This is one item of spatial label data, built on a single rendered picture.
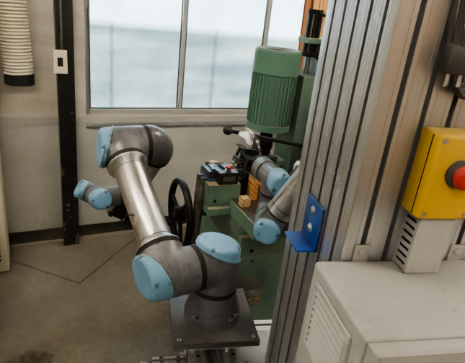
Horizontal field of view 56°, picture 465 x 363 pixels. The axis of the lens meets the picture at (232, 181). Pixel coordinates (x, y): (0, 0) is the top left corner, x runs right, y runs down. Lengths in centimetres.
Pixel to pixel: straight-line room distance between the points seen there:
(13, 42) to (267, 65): 145
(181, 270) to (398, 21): 69
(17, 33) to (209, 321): 189
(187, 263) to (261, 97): 82
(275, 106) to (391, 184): 99
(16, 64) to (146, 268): 178
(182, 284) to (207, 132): 219
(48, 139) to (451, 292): 252
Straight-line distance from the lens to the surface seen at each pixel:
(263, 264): 175
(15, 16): 258
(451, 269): 83
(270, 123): 166
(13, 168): 296
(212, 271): 107
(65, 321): 251
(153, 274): 102
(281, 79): 163
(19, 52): 260
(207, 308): 115
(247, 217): 157
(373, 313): 65
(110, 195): 161
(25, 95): 283
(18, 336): 247
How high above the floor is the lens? 160
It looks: 22 degrees down
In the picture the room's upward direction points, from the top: 7 degrees clockwise
